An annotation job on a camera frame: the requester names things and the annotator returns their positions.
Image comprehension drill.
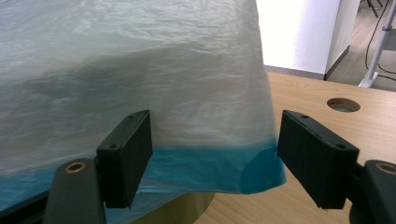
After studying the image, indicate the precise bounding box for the white translucent plastic trash bag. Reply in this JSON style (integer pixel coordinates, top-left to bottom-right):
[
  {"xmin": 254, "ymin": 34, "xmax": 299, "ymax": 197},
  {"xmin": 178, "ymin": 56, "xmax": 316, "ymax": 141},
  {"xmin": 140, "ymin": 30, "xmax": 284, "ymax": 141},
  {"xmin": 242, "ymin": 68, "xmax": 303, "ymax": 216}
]
[{"xmin": 0, "ymin": 0, "xmax": 288, "ymax": 224}]

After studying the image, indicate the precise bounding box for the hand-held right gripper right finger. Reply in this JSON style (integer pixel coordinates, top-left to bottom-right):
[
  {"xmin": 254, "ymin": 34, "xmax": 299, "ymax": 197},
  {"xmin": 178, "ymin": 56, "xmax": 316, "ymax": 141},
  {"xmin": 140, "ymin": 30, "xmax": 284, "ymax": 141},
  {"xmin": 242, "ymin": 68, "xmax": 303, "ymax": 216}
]
[{"xmin": 276, "ymin": 109, "xmax": 361, "ymax": 210}]

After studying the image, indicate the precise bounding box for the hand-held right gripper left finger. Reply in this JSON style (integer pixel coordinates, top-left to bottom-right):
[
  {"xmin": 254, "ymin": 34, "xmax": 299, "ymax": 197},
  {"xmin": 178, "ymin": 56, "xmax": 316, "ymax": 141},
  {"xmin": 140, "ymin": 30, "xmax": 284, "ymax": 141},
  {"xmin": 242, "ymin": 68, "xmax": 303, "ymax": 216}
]
[{"xmin": 95, "ymin": 109, "xmax": 154, "ymax": 209}]

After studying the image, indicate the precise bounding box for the thin black cable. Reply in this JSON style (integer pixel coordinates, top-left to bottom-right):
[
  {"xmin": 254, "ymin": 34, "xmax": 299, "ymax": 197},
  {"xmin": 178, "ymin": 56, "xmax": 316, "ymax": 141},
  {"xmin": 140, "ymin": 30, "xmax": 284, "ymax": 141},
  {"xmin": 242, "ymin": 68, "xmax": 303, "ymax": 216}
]
[{"xmin": 364, "ymin": 0, "xmax": 396, "ymax": 83}]

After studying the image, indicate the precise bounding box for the white-framed desk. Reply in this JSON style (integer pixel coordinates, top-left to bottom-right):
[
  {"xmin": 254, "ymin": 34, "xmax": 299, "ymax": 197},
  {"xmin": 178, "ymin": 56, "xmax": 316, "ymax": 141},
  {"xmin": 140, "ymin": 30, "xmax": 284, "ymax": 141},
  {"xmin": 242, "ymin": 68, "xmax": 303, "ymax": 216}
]
[{"xmin": 358, "ymin": 0, "xmax": 396, "ymax": 89}]

